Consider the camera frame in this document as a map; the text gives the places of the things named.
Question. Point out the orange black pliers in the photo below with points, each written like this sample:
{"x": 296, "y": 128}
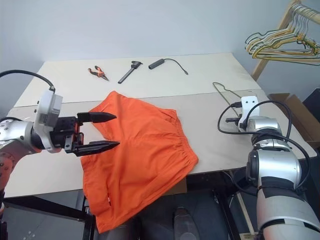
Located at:
{"x": 99, "y": 73}

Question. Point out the wooden clothes rack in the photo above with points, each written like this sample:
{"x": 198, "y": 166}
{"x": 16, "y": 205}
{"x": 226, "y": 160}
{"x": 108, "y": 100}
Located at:
{"x": 258, "y": 67}

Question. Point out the black table frame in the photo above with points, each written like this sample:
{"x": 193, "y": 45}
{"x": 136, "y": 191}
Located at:
{"x": 62, "y": 207}

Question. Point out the black caliper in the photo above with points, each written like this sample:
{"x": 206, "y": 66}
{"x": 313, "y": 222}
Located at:
{"x": 127, "y": 73}

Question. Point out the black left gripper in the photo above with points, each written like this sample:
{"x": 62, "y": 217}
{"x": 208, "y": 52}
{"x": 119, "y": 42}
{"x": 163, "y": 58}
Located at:
{"x": 63, "y": 130}

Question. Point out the orange shorts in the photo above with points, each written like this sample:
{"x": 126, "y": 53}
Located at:
{"x": 140, "y": 150}

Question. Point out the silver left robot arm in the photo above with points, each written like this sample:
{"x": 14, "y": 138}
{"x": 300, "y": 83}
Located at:
{"x": 12, "y": 132}

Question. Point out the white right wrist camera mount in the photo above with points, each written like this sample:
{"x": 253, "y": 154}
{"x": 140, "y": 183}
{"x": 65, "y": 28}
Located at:
{"x": 248, "y": 102}

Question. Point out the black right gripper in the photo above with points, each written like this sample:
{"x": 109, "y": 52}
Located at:
{"x": 233, "y": 120}

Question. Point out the black case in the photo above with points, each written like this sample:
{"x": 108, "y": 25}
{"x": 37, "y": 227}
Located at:
{"x": 313, "y": 102}

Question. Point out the dark rounded shape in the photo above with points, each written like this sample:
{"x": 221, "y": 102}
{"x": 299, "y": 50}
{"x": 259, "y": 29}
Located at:
{"x": 183, "y": 222}

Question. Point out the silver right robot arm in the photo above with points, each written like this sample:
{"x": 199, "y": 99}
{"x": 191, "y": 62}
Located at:
{"x": 275, "y": 165}

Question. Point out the brown cardboard box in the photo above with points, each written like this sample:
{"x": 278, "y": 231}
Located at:
{"x": 300, "y": 115}

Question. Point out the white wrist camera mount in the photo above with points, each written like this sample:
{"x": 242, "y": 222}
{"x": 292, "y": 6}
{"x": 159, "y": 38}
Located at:
{"x": 248, "y": 102}
{"x": 46, "y": 105}

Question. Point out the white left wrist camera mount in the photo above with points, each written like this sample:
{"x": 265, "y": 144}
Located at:
{"x": 46, "y": 105}

